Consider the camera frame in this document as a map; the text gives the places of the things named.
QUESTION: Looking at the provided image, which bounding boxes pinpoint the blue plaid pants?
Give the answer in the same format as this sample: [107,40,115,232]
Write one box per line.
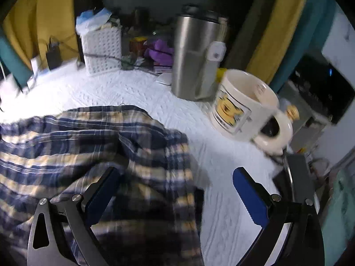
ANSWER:
[1,106,203,265]

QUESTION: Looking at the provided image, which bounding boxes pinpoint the black laptop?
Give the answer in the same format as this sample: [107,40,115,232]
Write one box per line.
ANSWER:
[272,154,318,206]

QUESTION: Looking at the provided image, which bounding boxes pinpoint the white textured tablecloth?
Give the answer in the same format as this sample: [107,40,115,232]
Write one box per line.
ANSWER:
[1,69,279,265]

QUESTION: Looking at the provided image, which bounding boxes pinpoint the cream bear mug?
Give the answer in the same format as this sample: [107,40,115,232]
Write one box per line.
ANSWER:
[209,69,300,156]

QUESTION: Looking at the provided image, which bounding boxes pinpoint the black monitor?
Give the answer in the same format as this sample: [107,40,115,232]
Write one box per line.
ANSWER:
[289,55,354,124]

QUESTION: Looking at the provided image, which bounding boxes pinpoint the white power strip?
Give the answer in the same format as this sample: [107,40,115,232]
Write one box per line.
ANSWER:
[27,58,80,90]

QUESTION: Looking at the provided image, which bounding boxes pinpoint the white charger plug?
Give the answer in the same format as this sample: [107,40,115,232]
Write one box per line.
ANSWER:
[30,55,42,75]

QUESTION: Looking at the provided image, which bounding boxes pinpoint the black power adapter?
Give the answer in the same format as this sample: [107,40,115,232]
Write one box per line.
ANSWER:
[46,38,63,71]

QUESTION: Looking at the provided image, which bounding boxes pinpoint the white perforated basket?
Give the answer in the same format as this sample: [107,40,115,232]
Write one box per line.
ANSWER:
[81,27,122,76]

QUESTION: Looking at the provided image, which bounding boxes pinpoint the small orange jar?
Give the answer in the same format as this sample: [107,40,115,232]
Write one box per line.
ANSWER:
[129,36,148,57]

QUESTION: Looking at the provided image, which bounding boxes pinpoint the purple plush toy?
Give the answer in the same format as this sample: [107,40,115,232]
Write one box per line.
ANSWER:
[144,39,174,67]

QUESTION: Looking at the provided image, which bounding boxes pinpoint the blue tissue pack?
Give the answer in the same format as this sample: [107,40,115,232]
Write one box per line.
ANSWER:
[75,8,112,36]

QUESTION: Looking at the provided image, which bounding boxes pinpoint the yellow curtain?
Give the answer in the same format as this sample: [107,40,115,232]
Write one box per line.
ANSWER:
[2,0,78,69]

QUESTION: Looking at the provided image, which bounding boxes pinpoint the stainless steel tumbler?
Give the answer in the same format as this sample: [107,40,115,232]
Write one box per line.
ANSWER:
[172,4,227,101]

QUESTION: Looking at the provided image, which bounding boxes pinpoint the black cable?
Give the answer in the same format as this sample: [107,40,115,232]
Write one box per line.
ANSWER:
[49,34,173,68]

